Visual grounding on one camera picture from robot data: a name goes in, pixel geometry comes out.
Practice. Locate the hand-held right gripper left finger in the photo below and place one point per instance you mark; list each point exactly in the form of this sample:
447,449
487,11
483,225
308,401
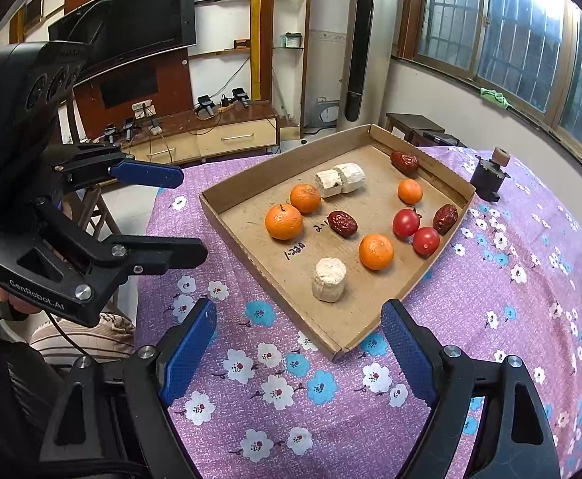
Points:
191,349

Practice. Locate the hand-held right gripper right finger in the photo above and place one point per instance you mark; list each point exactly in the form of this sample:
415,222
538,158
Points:
410,349

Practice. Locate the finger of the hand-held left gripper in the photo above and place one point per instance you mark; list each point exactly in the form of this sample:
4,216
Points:
171,254
146,173

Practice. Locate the pale yam chunk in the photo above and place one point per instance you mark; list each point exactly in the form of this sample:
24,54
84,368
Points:
352,177
328,183
328,279

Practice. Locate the cardboard tray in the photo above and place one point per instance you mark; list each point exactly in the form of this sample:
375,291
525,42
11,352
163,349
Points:
281,279

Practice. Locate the red tomato with stem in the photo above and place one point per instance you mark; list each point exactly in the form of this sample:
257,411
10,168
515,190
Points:
406,223

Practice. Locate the red date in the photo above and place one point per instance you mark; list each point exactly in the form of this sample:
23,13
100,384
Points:
445,218
405,161
343,223

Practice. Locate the small orange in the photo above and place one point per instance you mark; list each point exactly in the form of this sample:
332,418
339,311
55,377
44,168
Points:
409,191

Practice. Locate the black charging device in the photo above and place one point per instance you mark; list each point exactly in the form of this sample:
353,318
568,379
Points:
241,97
110,134
206,105
130,128

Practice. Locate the white power strip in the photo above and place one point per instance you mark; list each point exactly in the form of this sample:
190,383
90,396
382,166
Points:
142,107

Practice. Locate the wooden chair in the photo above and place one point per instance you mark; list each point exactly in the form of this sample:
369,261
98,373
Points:
89,209

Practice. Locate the light wooden cabinet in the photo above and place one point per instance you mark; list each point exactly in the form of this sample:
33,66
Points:
221,137

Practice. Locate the striped cushion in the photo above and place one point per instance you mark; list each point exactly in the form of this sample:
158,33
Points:
106,334

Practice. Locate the purple floral tablecloth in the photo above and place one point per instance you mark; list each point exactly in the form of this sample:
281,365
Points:
321,399

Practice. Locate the large orange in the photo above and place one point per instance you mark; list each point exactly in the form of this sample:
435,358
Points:
283,221

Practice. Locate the black flat television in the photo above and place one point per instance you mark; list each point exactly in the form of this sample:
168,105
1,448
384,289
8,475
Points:
131,20

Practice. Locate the black device with wooden knob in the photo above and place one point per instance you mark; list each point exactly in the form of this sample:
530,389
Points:
488,177

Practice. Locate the white round appliance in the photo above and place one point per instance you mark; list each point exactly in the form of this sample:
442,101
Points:
328,112

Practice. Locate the green white box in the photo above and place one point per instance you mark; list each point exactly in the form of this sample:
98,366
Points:
292,40

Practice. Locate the flat black box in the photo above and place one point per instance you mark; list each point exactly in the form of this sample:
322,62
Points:
440,137

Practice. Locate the standing air conditioner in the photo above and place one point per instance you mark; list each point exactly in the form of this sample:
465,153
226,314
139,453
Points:
366,60

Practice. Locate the green cloth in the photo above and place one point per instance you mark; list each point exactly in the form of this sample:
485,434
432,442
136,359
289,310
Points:
495,97

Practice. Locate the wooden framed window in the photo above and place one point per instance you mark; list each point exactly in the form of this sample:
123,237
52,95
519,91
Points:
520,35

